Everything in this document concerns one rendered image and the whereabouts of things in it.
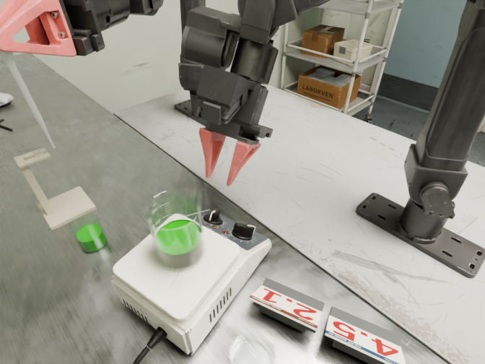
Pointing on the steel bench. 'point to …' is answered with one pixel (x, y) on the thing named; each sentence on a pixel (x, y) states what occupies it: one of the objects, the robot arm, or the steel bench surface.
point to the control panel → (232, 231)
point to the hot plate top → (151, 281)
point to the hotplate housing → (161, 321)
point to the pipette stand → (63, 201)
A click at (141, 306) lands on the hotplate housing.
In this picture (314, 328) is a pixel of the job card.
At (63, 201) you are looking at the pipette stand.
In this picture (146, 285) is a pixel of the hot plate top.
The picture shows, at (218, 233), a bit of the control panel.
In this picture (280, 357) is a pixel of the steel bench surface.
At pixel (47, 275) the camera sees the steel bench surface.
